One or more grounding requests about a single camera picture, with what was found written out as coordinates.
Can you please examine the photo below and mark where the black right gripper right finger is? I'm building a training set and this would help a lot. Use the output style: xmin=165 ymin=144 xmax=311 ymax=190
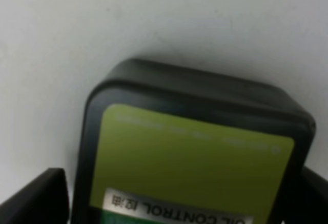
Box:
xmin=279 ymin=167 xmax=327 ymax=224

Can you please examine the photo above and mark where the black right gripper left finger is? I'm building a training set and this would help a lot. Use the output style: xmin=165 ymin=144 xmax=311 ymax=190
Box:
xmin=1 ymin=168 xmax=70 ymax=223

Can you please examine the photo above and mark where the black green pump bottle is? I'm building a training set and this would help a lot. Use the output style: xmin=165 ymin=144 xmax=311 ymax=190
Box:
xmin=71 ymin=59 xmax=316 ymax=223

